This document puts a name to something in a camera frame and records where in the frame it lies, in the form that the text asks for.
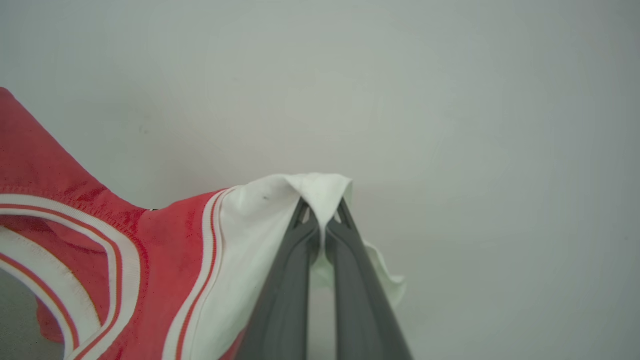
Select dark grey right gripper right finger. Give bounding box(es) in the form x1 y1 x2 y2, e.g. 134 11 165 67
325 197 414 360

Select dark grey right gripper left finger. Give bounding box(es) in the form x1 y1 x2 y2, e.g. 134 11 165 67
235 197 321 360

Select red white-striped jersey garment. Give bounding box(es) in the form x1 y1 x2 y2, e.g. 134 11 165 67
0 87 407 360

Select grey fabric sofa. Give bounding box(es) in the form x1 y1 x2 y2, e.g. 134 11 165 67
0 0 640 360

